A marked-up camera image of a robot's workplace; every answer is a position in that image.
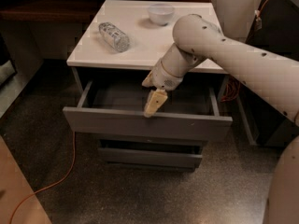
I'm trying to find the white bowl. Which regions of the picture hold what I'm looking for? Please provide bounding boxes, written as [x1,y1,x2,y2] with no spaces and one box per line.
[148,4,175,26]

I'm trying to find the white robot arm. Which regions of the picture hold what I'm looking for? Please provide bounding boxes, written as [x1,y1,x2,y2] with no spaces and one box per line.
[142,14,299,224]

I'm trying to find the grey middle drawer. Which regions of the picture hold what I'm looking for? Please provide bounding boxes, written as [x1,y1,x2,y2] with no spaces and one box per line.
[94,134,207,147]

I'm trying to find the brown wooden counter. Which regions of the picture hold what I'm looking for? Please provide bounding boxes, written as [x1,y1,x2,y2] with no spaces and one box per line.
[0,0,211,24]

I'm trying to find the grey drawer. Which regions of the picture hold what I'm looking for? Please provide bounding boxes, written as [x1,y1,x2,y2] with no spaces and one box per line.
[64,80,233,143]
[99,140,202,170]
[94,134,207,147]

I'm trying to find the orange extension cable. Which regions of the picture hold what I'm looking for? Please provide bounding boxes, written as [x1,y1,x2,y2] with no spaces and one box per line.
[8,0,299,224]

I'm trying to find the grey top drawer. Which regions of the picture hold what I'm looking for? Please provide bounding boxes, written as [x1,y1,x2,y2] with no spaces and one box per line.
[64,80,233,143]

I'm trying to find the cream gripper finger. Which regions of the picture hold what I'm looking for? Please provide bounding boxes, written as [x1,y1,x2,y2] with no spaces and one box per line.
[142,72,153,88]
[144,89,168,118]

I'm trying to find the clear plastic water bottle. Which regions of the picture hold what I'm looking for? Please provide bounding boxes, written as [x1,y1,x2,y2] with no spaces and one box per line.
[99,22,130,52]

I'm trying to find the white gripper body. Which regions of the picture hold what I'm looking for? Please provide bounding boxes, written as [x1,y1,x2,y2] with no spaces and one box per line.
[151,59,183,91]

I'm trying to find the white and grey drawer cabinet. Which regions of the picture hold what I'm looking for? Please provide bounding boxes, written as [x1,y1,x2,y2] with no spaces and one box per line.
[67,0,229,172]

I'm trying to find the grey bottom drawer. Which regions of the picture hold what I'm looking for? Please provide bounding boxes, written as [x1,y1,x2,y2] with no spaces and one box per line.
[99,140,202,170]

